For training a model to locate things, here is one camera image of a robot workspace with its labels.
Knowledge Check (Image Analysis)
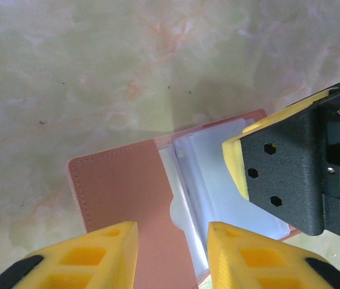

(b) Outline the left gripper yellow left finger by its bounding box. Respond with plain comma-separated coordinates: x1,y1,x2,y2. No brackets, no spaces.
0,220,140,289

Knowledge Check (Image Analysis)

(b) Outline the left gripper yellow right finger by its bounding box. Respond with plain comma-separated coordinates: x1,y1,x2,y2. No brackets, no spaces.
207,221,340,289

